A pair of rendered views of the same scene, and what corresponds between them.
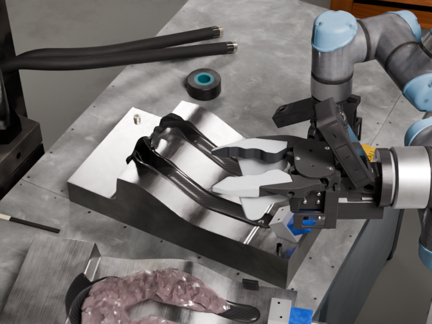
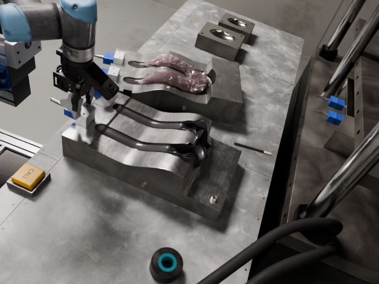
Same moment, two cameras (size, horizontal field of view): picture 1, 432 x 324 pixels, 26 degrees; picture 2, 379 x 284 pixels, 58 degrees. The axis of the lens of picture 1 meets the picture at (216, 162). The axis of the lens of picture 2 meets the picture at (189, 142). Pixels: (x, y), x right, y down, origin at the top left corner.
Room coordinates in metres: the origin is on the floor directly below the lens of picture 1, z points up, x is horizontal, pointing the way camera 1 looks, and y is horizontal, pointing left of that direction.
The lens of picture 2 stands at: (2.04, -0.14, 1.64)
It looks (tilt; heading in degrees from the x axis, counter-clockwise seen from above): 45 degrees down; 160
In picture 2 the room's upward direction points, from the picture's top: 18 degrees clockwise
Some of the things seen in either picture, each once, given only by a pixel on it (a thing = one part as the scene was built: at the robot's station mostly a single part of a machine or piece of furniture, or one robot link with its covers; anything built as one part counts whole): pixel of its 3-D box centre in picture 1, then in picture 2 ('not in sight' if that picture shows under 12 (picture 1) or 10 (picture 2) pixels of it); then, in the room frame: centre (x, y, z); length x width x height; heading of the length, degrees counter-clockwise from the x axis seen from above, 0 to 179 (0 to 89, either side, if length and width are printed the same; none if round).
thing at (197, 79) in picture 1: (204, 84); (166, 265); (1.69, 0.03, 0.82); 0.08 x 0.08 x 0.04
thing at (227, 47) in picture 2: not in sight; (220, 41); (0.61, 0.38, 0.84); 0.20 x 0.15 x 0.07; 62
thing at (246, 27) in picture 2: not in sight; (235, 27); (0.45, 0.50, 0.83); 0.17 x 0.13 x 0.06; 62
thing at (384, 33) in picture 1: (389, 40); (28, 18); (1.32, -0.31, 1.23); 0.11 x 0.11 x 0.08; 21
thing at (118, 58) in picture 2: not in sight; (106, 58); (0.88, -0.14, 0.86); 0.13 x 0.05 x 0.05; 79
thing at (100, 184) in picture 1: (203, 179); (158, 145); (1.33, 0.03, 0.87); 0.50 x 0.26 x 0.14; 62
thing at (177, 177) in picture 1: (207, 168); (157, 129); (1.32, 0.02, 0.92); 0.35 x 0.16 x 0.09; 62
